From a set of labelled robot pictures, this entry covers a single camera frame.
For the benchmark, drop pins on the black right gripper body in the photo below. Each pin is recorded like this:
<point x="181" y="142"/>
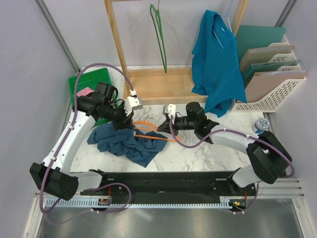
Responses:
<point x="183" y="123"/>

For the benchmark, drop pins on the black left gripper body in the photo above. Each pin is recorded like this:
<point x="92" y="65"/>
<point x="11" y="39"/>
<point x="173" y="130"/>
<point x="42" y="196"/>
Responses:
<point x="117" y="114"/>

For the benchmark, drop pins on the orange plastic hanger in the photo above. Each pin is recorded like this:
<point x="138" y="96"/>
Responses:
<point x="150" y="127"/>

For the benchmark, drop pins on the dark blue t-shirt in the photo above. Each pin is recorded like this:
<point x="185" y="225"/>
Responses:
<point x="122" y="142"/>

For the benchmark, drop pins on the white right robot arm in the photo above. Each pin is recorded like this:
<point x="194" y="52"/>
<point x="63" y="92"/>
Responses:
<point x="269" y="160"/>

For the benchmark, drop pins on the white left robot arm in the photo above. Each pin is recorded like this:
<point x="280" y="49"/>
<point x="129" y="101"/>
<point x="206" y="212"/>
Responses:
<point x="53" y="175"/>

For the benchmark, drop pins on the teal t-shirt on rack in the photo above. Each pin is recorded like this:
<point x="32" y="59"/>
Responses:
<point x="215" y="65"/>

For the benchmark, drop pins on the green plastic hanger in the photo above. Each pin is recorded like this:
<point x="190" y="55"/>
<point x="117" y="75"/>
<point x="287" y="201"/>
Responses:
<point x="156" y="19"/>

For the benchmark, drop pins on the pink cloth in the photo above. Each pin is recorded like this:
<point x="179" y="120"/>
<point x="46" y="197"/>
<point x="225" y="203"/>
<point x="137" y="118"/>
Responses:
<point x="84" y="92"/>

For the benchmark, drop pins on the wooden clothes rack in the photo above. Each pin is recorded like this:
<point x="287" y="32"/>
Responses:
<point x="152" y="84"/>

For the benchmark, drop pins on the round blue patterned tin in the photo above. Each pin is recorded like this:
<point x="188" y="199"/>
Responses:
<point x="260" y="125"/>

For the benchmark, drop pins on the pink folder front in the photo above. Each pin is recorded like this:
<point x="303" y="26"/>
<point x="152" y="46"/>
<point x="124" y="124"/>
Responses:
<point x="264" y="82"/>

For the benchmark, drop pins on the beige folder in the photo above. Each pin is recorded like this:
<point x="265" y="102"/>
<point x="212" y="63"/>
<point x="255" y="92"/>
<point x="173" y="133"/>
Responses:
<point x="260" y="55"/>

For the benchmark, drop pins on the teal folder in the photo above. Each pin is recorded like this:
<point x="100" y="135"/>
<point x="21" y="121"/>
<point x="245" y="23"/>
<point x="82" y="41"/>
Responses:
<point x="249" y="37"/>

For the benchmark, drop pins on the white perforated file organizer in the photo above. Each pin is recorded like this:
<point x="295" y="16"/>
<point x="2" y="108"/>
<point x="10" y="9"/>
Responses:
<point x="278" y="96"/>

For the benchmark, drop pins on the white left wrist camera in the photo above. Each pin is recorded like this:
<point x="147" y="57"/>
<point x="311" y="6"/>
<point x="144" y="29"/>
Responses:
<point x="131" y="104"/>

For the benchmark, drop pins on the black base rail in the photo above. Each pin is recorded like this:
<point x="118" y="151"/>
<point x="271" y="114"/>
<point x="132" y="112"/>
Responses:
<point x="170" y="187"/>

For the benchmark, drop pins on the white slotted cable duct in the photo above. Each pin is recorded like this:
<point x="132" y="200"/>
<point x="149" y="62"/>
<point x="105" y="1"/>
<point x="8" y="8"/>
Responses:
<point x="94" y="202"/>

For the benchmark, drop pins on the aluminium frame post left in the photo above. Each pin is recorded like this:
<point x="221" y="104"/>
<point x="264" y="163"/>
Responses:
<point x="57" y="33"/>

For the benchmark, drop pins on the aluminium frame post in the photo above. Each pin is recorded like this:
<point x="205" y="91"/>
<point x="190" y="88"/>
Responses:
<point x="57" y="33"/>
<point x="285" y="13"/>

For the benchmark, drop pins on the aluminium frame post right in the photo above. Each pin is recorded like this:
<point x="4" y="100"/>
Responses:
<point x="285" y="13"/>

